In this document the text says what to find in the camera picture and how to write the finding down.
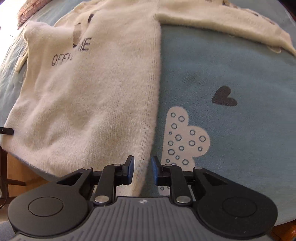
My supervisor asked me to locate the cream knit sweater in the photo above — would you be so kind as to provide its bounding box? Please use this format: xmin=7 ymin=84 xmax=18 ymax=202
xmin=2 ymin=0 xmax=296 ymax=197

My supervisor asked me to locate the blue floral bed sheet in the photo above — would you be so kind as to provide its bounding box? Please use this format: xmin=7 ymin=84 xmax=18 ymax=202
xmin=0 ymin=0 xmax=296 ymax=223

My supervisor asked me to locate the pink floral quilt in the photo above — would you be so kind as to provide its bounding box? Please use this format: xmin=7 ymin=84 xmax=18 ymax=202
xmin=17 ymin=0 xmax=49 ymax=29

